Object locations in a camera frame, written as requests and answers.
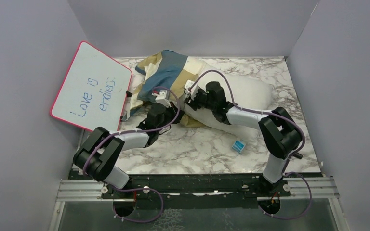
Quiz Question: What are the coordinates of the blue white pillow tag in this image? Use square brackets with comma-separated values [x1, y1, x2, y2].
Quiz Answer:
[232, 140, 246, 154]

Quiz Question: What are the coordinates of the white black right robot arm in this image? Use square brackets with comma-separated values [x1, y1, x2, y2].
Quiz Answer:
[184, 80, 305, 196]

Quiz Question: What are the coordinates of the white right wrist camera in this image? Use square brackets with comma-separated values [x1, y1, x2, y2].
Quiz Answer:
[184, 80, 200, 99]

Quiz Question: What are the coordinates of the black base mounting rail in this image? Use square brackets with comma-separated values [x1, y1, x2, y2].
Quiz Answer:
[67, 173, 290, 210]

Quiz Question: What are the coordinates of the aluminium frame rail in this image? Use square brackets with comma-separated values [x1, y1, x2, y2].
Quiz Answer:
[48, 130, 351, 231]

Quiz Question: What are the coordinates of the black yellow marker pen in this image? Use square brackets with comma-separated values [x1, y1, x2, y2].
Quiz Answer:
[293, 153, 303, 159]

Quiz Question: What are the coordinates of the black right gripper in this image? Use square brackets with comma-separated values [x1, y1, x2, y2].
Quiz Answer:
[184, 89, 215, 112]

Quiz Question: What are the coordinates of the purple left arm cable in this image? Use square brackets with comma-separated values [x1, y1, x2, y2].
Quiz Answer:
[82, 86, 182, 223]

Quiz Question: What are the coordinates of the pink framed whiteboard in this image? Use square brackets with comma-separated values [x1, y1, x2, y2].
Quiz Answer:
[50, 41, 132, 131]

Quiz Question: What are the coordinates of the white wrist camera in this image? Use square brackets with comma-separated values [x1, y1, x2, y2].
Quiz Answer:
[152, 90, 171, 108]
[184, 80, 200, 99]

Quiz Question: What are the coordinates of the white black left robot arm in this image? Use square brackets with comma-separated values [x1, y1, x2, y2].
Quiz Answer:
[73, 103, 182, 198]

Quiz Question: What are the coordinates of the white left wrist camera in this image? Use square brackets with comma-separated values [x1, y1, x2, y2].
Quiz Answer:
[152, 90, 171, 108]

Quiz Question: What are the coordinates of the white pillow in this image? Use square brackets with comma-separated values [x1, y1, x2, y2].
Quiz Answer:
[181, 72, 272, 142]

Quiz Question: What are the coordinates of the blue beige checked pillowcase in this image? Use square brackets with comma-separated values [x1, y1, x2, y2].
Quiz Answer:
[121, 50, 208, 121]

